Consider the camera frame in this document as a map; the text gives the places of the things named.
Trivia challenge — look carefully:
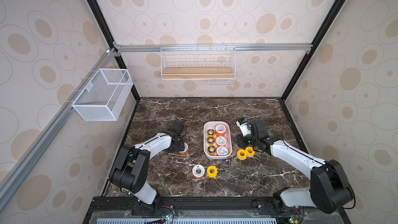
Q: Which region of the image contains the white plastic storage box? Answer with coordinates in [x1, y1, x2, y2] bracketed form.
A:
[203, 121, 232, 160]

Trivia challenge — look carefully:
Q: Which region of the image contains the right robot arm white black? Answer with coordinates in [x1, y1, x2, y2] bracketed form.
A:
[236, 118, 356, 214]

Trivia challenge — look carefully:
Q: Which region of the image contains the yellow black label tape roll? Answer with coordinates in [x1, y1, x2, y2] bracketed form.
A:
[207, 146, 217, 156]
[206, 129, 215, 137]
[206, 136, 216, 146]

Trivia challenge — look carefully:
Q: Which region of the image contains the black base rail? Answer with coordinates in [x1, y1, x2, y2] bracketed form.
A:
[83, 197, 350, 224]

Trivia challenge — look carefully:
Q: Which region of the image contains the white mesh wire basket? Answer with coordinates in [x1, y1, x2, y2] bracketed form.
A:
[72, 68, 133, 121]

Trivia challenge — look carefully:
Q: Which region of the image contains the aluminium rail wall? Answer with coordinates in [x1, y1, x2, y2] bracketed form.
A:
[1, 48, 117, 212]
[116, 43, 312, 53]

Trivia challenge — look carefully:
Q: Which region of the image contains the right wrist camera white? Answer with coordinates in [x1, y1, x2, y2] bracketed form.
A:
[236, 118, 251, 137]

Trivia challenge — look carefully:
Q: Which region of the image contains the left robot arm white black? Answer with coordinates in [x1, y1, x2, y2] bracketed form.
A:
[109, 121, 185, 205]

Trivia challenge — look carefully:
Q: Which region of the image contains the aluminium rail back wall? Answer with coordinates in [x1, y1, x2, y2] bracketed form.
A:
[116, 43, 312, 53]

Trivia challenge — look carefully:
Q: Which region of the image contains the white wire shelf wooden board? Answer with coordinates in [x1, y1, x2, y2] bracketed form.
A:
[160, 49, 236, 86]

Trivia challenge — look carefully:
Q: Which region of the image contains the orange white tape roll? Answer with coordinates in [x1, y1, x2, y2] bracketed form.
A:
[215, 124, 227, 136]
[217, 146, 229, 156]
[178, 143, 189, 155]
[192, 164, 206, 179]
[216, 136, 228, 147]

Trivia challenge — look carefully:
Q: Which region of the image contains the aluminium rail left wall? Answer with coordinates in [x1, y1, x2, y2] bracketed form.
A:
[1, 48, 117, 212]

